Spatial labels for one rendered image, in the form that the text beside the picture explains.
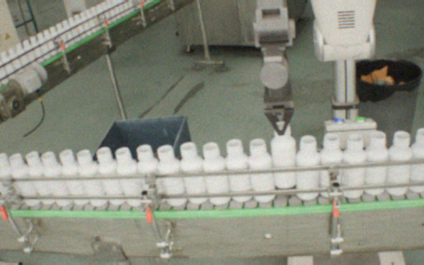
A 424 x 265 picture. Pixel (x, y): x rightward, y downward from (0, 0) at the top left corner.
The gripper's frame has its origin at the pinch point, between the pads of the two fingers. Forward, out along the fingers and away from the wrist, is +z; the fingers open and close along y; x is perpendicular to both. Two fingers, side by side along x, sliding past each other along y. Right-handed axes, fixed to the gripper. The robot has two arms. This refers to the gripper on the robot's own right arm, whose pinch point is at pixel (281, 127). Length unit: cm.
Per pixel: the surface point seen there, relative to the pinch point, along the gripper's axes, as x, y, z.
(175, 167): -26.5, 2.9, 7.7
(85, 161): -51, 3, 5
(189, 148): -23.1, -1.0, 4.6
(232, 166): -12.2, 3.4, 7.9
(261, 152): -5.0, 2.9, 4.5
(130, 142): -64, -57, 33
